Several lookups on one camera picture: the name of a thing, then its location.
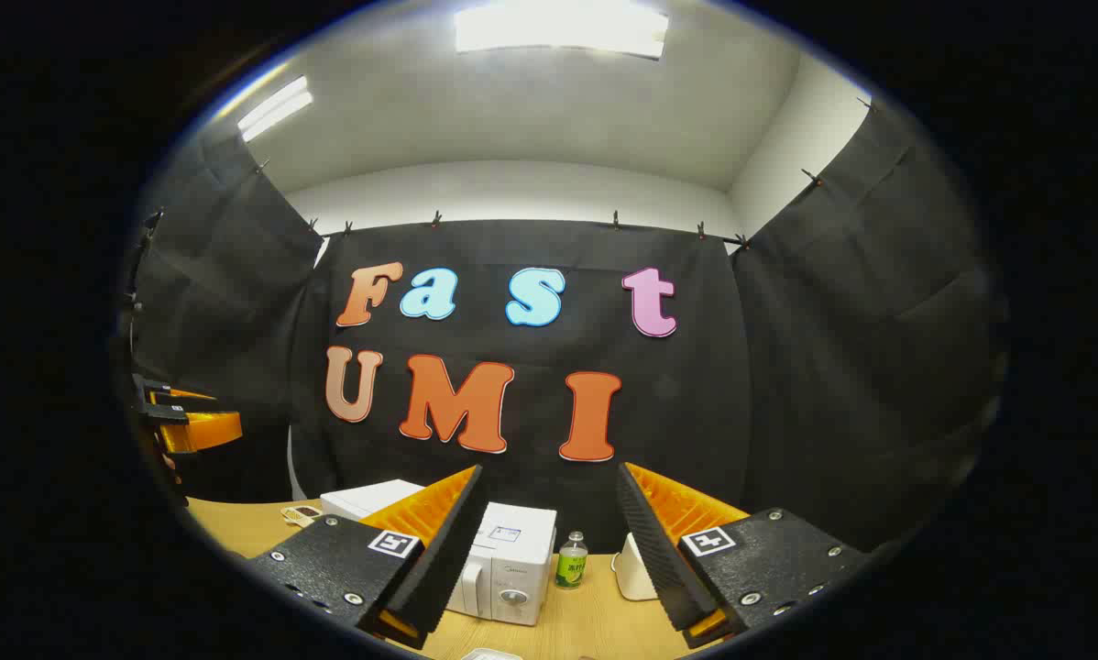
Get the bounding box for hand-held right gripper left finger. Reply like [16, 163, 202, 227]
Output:
[247, 465, 490, 650]

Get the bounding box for wide ceiling light panel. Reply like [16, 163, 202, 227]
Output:
[455, 0, 669, 61]

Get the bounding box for white microwave oven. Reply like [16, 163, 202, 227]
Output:
[320, 478, 557, 627]

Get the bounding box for green label drink bottle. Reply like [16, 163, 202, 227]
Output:
[555, 531, 588, 589]

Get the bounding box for narrow ceiling light strip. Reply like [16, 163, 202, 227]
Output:
[237, 76, 314, 143]

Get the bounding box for white toaster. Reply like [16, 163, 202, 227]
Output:
[613, 532, 660, 601]

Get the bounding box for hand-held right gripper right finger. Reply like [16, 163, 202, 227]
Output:
[615, 462, 871, 650]

